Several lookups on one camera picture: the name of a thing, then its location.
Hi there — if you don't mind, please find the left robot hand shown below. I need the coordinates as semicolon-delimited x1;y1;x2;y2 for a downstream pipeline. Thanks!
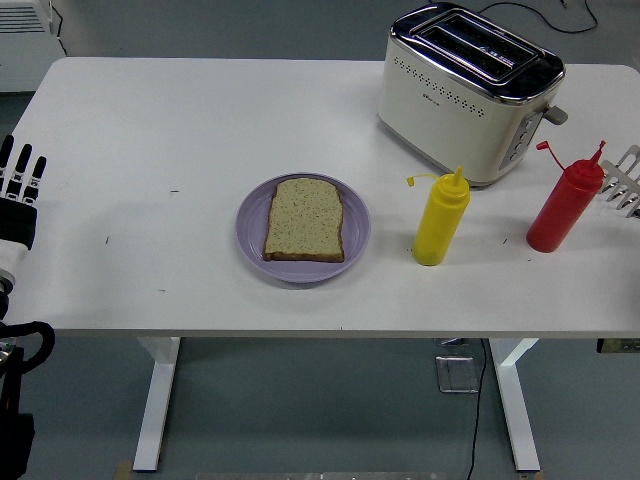
0;134;49;279

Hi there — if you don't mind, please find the red squeeze bottle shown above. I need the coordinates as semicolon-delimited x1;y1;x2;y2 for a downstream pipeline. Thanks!
525;139;607;254

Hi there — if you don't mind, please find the slice of bread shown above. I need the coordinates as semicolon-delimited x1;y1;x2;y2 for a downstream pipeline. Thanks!
263;177;347;264

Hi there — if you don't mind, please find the white appliance with vents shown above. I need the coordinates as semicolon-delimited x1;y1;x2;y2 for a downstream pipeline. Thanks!
0;0;66;94

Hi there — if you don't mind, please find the white table leg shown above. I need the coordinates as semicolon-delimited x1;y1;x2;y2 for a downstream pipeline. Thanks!
132;337;181;472
488;338;541;472

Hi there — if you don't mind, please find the purple plate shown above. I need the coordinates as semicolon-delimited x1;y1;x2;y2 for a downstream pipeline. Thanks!
235;172;372;285

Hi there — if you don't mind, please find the yellow squeeze bottle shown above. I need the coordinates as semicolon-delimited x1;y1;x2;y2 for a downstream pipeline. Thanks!
405;166;472;267

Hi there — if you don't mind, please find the cream and chrome toaster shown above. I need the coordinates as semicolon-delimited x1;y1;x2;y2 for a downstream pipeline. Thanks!
377;2;570;189

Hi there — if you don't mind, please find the metal floor socket plate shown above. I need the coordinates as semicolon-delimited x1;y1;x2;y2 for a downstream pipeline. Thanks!
434;354;480;394

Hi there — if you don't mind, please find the metal toast rack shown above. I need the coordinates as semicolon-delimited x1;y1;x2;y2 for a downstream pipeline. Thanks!
597;144;640;220

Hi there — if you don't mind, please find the dark box under table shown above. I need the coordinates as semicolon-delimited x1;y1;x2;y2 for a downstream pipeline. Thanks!
597;338;640;354

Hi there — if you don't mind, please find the black cable by appliance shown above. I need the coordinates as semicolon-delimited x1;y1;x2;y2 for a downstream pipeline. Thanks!
49;0;69;56

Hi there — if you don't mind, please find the black cable under table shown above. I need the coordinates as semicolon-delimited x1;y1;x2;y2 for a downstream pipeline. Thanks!
467;339;489;480

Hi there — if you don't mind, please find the black toaster power cord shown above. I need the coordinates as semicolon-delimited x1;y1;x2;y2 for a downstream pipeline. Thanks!
474;0;599;35

